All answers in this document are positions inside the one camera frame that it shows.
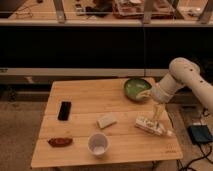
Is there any green ceramic bowl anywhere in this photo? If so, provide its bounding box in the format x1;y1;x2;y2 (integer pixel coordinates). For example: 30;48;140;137
124;78;152;102

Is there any cluttered background bench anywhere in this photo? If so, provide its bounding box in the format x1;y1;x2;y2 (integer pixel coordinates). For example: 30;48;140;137
0;0;213;27

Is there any white sponge block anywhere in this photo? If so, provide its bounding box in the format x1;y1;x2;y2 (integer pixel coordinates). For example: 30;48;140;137
97;114;117;129

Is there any wooden folding table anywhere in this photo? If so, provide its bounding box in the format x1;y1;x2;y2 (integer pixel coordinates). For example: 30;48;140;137
31;79;183;168

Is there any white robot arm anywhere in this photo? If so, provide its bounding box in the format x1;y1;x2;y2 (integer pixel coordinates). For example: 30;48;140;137
150;57;213;115

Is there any white paper cup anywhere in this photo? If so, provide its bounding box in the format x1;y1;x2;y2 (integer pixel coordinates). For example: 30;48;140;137
87;133;109;158

